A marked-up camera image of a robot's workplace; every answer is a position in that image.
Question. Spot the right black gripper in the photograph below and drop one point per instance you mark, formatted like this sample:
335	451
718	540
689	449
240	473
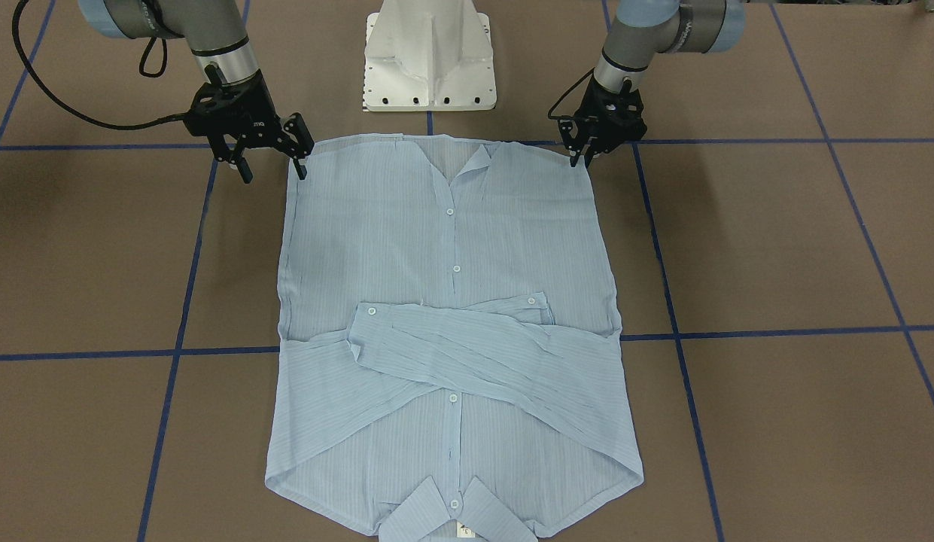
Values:
250	113

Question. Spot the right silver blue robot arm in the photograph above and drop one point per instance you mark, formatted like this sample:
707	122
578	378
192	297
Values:
215	33

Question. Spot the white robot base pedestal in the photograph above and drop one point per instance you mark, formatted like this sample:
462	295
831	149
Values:
428	56

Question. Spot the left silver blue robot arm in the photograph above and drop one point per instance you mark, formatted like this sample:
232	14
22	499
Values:
640	30

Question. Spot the light blue button-up shirt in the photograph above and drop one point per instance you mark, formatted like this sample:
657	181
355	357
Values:
450	353

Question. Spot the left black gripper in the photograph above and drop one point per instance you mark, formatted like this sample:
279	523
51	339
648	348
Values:
591	145

